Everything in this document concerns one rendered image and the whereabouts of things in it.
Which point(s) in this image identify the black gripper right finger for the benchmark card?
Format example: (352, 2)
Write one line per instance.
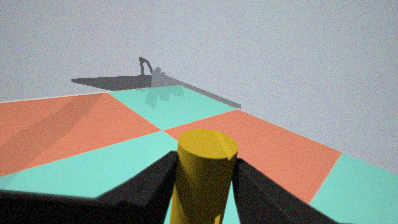
(260, 200)

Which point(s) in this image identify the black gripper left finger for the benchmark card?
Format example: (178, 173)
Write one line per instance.
(142, 199)

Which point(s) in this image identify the yellow cylinder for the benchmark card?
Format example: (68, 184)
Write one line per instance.
(206, 161)

